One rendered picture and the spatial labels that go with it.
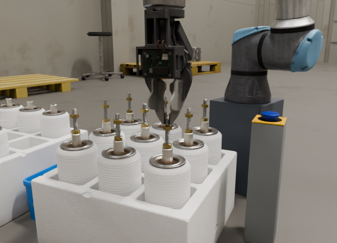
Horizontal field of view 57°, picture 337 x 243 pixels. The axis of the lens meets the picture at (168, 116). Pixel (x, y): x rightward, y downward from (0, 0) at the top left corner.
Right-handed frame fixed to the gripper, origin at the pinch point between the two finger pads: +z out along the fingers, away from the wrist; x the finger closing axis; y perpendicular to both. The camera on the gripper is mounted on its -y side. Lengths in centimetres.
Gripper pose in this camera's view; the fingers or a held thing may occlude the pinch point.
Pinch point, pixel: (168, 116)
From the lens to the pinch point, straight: 61.5
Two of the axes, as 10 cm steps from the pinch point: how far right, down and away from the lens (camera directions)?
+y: -3.1, 2.3, -9.2
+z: 0.0, 9.7, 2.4
